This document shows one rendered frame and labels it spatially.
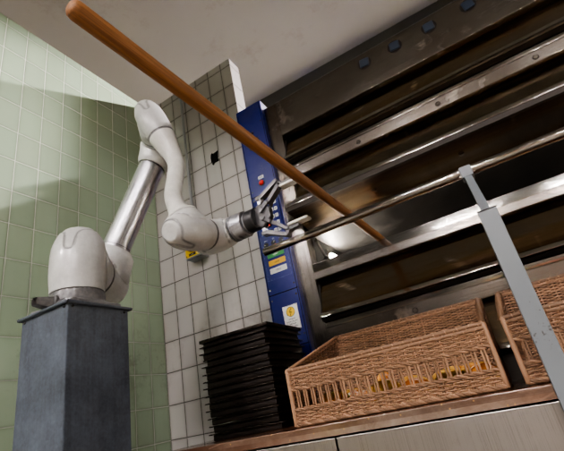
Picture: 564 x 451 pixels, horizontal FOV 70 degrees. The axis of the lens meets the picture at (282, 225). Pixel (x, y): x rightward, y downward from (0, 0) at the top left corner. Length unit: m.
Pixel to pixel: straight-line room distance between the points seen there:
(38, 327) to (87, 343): 0.15
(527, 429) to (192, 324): 1.54
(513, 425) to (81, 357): 1.02
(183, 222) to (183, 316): 1.05
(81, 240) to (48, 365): 0.37
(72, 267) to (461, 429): 1.09
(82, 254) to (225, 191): 1.03
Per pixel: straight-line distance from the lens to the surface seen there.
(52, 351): 1.25
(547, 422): 1.03
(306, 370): 1.20
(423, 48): 2.05
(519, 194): 1.66
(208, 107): 0.82
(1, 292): 1.83
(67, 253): 1.35
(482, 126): 1.61
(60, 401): 1.20
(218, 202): 2.19
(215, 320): 2.04
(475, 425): 1.04
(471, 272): 1.55
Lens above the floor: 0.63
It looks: 24 degrees up
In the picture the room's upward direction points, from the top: 12 degrees counter-clockwise
